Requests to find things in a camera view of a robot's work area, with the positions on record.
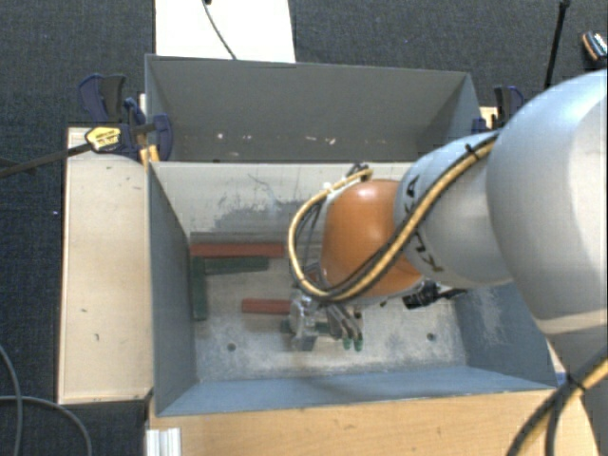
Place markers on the dark green flat block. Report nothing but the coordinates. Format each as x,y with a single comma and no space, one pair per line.
199,290
236,265
285,327

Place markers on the red-brown flat block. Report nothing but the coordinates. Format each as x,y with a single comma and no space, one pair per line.
265,306
237,250

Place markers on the grey metal bin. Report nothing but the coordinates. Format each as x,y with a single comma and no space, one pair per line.
266,359

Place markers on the pale wood flat board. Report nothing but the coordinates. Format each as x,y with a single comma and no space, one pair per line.
107,278

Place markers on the black cylinder on white bracket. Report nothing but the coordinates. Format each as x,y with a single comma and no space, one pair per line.
420,297

